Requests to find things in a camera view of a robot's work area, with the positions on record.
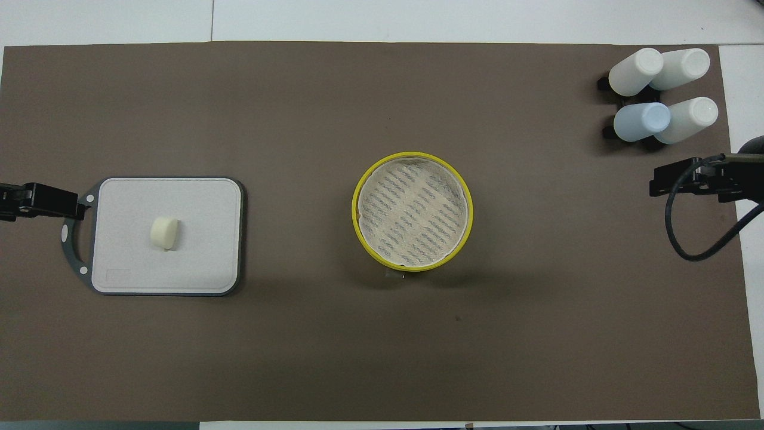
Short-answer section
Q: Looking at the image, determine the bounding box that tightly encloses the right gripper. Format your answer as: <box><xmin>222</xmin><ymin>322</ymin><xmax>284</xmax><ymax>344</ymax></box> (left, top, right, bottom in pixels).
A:
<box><xmin>649</xmin><ymin>153</ymin><xmax>764</xmax><ymax>204</ymax></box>

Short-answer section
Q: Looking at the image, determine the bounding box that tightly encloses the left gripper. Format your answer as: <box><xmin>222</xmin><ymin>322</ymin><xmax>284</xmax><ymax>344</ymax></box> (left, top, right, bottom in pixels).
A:
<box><xmin>0</xmin><ymin>182</ymin><xmax>85</xmax><ymax>223</ymax></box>

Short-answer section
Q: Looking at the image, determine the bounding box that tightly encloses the pale steamed bun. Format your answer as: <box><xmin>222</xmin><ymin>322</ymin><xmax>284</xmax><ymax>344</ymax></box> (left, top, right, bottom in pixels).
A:
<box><xmin>149</xmin><ymin>216</ymin><xmax>180</xmax><ymax>251</ymax></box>

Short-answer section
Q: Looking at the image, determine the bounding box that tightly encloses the yellow steamer tier with liner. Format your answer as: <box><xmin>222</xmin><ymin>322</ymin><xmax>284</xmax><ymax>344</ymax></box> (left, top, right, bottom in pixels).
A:
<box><xmin>352</xmin><ymin>151</ymin><xmax>474</xmax><ymax>272</ymax></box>

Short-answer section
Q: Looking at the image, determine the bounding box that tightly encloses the white plastic cup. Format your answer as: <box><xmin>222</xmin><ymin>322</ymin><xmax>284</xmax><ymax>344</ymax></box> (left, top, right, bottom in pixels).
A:
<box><xmin>649</xmin><ymin>48</ymin><xmax>711</xmax><ymax>91</ymax></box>
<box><xmin>608</xmin><ymin>48</ymin><xmax>664</xmax><ymax>97</ymax></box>
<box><xmin>654</xmin><ymin>97</ymin><xmax>719</xmax><ymax>145</ymax></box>

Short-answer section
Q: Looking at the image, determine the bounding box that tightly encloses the light blue plastic cup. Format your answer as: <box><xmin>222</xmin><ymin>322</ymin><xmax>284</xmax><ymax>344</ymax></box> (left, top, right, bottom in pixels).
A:
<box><xmin>614</xmin><ymin>102</ymin><xmax>672</xmax><ymax>143</ymax></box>

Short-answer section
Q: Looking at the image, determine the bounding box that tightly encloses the black cup rack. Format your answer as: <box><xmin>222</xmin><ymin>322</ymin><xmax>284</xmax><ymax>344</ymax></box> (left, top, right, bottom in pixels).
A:
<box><xmin>597</xmin><ymin>73</ymin><xmax>672</xmax><ymax>142</ymax></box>

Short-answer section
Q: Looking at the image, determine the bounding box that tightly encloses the white cutting board grey rim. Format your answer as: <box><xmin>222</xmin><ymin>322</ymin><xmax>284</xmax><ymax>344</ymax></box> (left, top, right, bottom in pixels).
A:
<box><xmin>61</xmin><ymin>176</ymin><xmax>245</xmax><ymax>297</ymax></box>

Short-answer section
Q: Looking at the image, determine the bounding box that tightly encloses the brown table mat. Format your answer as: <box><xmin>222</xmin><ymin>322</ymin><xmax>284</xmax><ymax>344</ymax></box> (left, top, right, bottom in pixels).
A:
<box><xmin>0</xmin><ymin>41</ymin><xmax>760</xmax><ymax>422</ymax></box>

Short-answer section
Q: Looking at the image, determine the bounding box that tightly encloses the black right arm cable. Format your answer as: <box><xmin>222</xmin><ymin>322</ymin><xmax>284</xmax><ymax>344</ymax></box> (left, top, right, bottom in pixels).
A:
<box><xmin>666</xmin><ymin>154</ymin><xmax>764</xmax><ymax>262</ymax></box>

